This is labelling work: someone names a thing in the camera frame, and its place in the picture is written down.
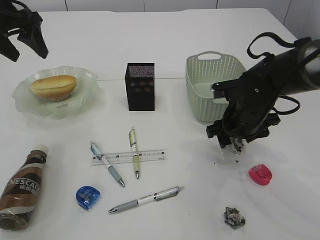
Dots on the white grey pen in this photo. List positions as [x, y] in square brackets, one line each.
[154, 197]

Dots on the black mesh pen holder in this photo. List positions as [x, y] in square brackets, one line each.
[140, 86]

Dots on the red pencil sharpener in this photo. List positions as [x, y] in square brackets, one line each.
[260, 174]

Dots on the green cream pen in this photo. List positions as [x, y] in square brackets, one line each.
[134, 148]

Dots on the pale green glass plate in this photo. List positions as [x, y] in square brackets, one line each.
[83, 95]

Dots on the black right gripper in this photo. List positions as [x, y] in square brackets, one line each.
[248, 115]

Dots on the paper ball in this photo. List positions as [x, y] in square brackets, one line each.
[233, 218]
[233, 148]

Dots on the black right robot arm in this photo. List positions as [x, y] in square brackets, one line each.
[300, 72]

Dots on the Nescafe coffee bottle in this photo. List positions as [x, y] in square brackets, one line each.
[20, 195]

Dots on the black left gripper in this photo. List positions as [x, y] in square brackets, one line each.
[16, 15]

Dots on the blue white pen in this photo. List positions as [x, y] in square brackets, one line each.
[102, 158]

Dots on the blue pencil sharpener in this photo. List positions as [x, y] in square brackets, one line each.
[87, 197]

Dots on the light green woven basket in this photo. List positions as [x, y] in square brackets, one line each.
[201, 72]

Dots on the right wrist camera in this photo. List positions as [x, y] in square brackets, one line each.
[226, 89]

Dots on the clear plastic ruler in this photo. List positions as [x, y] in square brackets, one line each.
[127, 157]

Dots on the brown bread roll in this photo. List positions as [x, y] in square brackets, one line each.
[55, 88]

